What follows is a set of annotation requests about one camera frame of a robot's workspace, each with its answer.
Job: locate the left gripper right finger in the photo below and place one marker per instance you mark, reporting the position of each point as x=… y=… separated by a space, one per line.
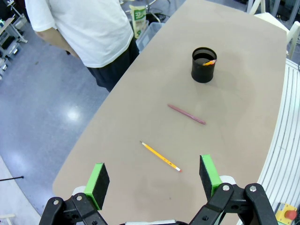
x=209 y=177

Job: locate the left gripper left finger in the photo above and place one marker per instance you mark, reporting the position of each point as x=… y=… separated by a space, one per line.
x=97 y=186

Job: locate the yellow pencil with pink eraser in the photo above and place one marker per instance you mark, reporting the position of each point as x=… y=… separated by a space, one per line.
x=161 y=157
x=209 y=62

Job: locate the pink pen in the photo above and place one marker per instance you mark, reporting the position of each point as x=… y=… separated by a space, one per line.
x=187 y=114

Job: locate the black mesh pen holder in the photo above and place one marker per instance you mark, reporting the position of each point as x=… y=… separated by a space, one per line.
x=202 y=75

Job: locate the yellow emergency stop box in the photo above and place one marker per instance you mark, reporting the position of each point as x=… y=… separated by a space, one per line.
x=290 y=213

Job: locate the white slatted panel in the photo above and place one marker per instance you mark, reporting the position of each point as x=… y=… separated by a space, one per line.
x=288 y=117

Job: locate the clear plastic bin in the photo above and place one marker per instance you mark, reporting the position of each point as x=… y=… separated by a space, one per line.
x=150 y=32

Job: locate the person in white T-shirt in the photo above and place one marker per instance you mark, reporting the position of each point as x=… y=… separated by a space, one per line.
x=93 y=28

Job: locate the white chair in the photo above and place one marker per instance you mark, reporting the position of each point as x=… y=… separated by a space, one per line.
x=269 y=20

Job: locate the green printed bag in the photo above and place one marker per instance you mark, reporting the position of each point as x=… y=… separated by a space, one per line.
x=138 y=21

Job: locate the white equipment cart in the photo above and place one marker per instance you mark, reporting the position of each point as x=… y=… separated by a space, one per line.
x=9 y=35

